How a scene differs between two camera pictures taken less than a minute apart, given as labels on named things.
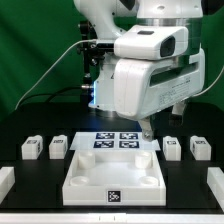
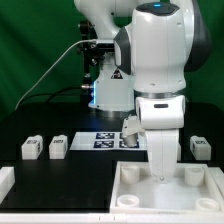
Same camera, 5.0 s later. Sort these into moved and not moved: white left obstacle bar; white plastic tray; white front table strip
Moved: white plastic tray
Not moved: white left obstacle bar; white front table strip
